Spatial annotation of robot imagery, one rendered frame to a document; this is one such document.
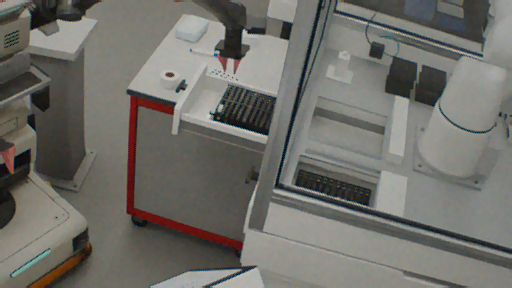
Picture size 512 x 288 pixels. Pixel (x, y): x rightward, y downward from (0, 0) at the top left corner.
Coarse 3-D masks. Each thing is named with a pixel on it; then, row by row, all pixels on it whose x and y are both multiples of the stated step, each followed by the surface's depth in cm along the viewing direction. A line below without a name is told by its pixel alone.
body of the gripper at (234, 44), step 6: (228, 36) 199; (234, 36) 199; (240, 36) 200; (222, 42) 206; (228, 42) 200; (234, 42) 200; (240, 42) 201; (216, 48) 202; (222, 48) 203; (228, 48) 202; (234, 48) 201; (240, 48) 203; (246, 48) 204; (234, 54) 202; (240, 54) 201
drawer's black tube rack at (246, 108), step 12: (228, 96) 211; (240, 96) 212; (252, 96) 213; (228, 108) 211; (240, 108) 208; (252, 108) 208; (264, 108) 210; (216, 120) 206; (228, 120) 206; (240, 120) 204; (252, 120) 204; (264, 120) 204; (252, 132) 204; (264, 132) 205
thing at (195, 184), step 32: (224, 32) 269; (160, 64) 244; (192, 64) 247; (256, 64) 254; (160, 96) 229; (160, 128) 239; (128, 160) 253; (160, 160) 249; (192, 160) 245; (224, 160) 241; (256, 160) 237; (128, 192) 264; (160, 192) 260; (192, 192) 255; (224, 192) 251; (160, 224) 271; (192, 224) 267; (224, 224) 262
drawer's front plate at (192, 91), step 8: (200, 72) 214; (192, 80) 210; (200, 80) 216; (192, 88) 207; (200, 88) 220; (184, 96) 203; (192, 96) 211; (176, 104) 199; (184, 104) 202; (192, 104) 214; (176, 112) 199; (184, 112) 206; (176, 120) 201; (176, 128) 203
